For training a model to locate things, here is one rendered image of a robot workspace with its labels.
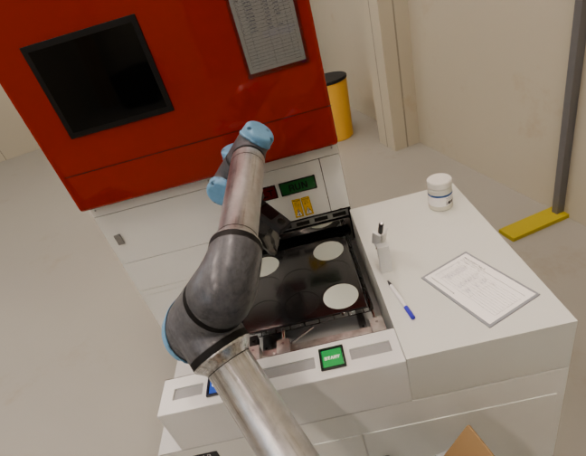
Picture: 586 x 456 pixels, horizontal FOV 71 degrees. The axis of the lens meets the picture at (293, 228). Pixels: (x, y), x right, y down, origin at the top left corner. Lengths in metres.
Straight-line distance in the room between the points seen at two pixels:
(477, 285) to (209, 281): 0.65
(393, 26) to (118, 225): 2.85
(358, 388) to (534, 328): 0.38
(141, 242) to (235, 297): 0.85
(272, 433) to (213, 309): 0.22
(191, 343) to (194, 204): 0.70
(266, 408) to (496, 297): 0.57
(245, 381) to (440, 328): 0.45
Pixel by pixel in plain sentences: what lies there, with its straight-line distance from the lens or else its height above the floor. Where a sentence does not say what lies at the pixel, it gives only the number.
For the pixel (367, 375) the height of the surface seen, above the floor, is 0.94.
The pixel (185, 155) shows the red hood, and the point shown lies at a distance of 1.23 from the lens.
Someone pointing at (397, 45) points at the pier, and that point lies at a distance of 3.76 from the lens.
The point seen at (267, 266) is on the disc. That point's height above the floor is 0.90.
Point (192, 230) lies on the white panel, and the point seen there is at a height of 1.04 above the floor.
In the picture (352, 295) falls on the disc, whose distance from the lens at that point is 1.16.
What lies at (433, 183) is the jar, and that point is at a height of 1.06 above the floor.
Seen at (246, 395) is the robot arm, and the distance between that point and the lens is 0.73.
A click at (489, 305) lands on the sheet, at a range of 1.01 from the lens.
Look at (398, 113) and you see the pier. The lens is 3.89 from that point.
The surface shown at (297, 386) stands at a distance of 0.93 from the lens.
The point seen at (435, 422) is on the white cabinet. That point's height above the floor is 0.72.
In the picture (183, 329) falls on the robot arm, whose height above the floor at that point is 1.23.
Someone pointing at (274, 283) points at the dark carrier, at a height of 0.90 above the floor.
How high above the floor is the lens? 1.69
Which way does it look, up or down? 32 degrees down
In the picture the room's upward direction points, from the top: 17 degrees counter-clockwise
